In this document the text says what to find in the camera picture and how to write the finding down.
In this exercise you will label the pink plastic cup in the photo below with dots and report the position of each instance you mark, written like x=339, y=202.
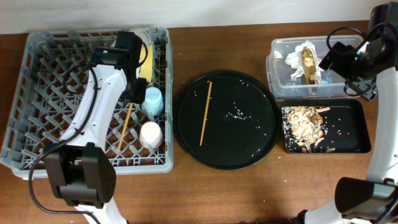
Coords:
x=150, y=135

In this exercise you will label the food scraps pile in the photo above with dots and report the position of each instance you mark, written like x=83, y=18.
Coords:
x=305, y=129

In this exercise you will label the crumpled white paper wrapper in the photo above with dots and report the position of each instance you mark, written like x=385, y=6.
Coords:
x=294, y=60

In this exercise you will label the clear plastic bin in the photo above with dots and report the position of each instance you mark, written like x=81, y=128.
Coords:
x=278, y=72

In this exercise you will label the wooden chopstick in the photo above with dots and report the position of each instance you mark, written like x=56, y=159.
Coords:
x=125, y=127
x=206, y=111

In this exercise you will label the brown bread piece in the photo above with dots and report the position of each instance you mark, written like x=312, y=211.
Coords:
x=309, y=66

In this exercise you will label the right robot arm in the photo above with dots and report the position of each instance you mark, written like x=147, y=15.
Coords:
x=373, y=199

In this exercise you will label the grey dishwasher rack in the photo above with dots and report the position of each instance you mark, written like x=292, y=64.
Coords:
x=49, y=89

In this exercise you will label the grey round plate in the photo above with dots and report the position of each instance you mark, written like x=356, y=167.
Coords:
x=144, y=35

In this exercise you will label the black rectangular tray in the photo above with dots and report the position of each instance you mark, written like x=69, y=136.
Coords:
x=347, y=130

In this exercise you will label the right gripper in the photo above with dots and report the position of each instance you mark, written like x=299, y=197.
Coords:
x=365, y=89

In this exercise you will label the yellow bowl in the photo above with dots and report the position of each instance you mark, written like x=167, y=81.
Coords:
x=145, y=70

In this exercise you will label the blue plastic cup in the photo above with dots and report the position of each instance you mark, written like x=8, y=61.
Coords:
x=153, y=102

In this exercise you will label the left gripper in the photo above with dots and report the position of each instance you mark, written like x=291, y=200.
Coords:
x=139, y=94

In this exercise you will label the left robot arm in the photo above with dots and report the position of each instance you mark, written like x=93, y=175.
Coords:
x=78, y=169

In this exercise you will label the round black tray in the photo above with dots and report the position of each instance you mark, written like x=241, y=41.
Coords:
x=243, y=122

